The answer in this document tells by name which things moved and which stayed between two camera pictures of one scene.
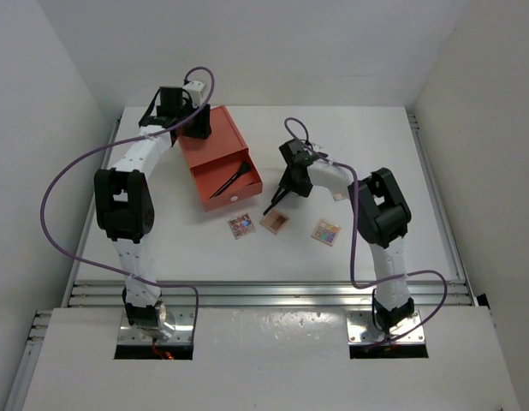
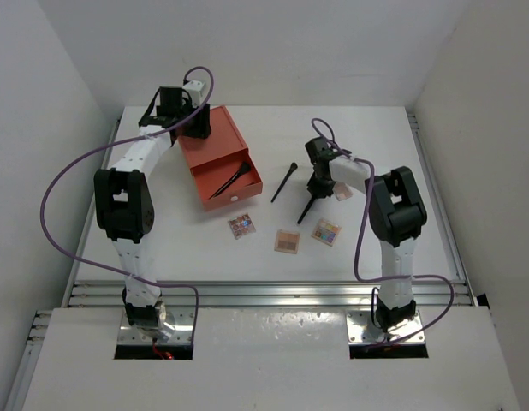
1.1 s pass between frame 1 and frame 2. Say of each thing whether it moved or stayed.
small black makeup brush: stayed
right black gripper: moved
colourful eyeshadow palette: stayed
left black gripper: stayed
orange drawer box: stayed
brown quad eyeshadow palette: moved
